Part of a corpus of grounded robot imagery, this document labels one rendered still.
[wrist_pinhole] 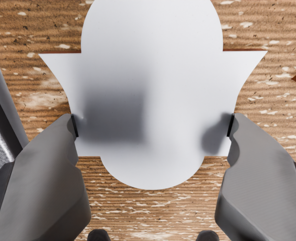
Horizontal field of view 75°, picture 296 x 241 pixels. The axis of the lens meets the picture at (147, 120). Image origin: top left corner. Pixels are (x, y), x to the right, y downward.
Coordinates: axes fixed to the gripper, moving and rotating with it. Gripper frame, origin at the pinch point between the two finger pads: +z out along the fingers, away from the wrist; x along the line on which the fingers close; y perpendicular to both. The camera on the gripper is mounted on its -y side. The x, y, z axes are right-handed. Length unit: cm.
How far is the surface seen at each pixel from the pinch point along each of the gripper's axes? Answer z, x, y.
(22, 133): 2.3, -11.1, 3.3
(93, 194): 0.5, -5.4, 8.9
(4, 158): 2.7, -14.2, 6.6
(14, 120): 2.3, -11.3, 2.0
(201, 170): 0.6, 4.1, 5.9
